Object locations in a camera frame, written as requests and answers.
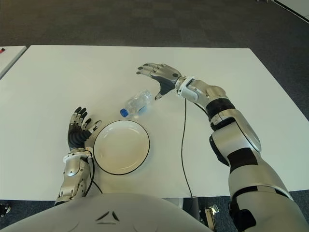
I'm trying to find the white plate black rim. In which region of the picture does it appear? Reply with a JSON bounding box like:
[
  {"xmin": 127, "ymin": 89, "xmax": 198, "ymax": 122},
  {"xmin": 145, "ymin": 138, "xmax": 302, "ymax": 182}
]
[{"xmin": 93, "ymin": 120, "xmax": 152, "ymax": 175}]

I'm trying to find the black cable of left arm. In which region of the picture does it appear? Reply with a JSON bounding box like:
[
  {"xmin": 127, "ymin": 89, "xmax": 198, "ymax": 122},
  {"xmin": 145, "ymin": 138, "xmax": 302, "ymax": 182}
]
[{"xmin": 83, "ymin": 156, "xmax": 103, "ymax": 194}]

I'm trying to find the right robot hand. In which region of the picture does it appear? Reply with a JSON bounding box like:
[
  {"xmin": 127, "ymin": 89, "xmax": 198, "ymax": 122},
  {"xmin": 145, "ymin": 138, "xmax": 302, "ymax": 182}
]
[{"xmin": 136, "ymin": 62, "xmax": 182, "ymax": 100}]

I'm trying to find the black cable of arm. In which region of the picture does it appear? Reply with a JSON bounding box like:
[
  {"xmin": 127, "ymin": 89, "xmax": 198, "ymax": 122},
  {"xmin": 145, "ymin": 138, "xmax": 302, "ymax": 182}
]
[
  {"xmin": 83, "ymin": 156, "xmax": 103, "ymax": 194},
  {"xmin": 181, "ymin": 98, "xmax": 195, "ymax": 198}
]

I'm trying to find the dark table leg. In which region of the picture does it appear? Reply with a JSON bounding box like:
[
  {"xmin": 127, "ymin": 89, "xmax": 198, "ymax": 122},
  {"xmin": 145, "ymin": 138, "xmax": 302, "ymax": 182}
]
[{"xmin": 183, "ymin": 197, "xmax": 201, "ymax": 221}]

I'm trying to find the grey robot torso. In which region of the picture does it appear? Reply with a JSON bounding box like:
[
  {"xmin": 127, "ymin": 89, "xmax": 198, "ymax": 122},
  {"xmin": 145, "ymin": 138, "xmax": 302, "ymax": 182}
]
[{"xmin": 0, "ymin": 192, "xmax": 213, "ymax": 232}]

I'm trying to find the metal bracket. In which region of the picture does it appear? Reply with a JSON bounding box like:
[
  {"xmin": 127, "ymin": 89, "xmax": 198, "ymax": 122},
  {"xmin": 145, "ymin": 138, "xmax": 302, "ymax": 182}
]
[{"xmin": 204, "ymin": 204, "xmax": 220, "ymax": 229}]

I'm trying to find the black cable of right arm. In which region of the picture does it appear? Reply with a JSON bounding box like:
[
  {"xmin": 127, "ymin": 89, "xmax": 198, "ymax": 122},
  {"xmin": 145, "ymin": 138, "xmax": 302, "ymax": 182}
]
[{"xmin": 181, "ymin": 98, "xmax": 195, "ymax": 198}]

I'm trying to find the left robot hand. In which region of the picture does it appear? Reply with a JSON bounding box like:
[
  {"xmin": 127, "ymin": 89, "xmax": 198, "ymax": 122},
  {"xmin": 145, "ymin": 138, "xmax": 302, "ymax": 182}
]
[{"xmin": 67, "ymin": 107, "xmax": 102, "ymax": 153}]

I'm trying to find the clear water bottle blue cap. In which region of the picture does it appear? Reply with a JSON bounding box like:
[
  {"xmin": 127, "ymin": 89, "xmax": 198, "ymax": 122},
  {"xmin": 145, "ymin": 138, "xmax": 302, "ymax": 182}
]
[{"xmin": 120, "ymin": 89, "xmax": 153, "ymax": 119}]

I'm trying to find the black caster wheel stand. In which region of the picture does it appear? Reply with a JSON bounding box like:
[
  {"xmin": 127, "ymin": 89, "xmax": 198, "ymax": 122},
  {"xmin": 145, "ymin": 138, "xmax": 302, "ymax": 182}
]
[{"xmin": 0, "ymin": 203, "xmax": 12, "ymax": 216}]

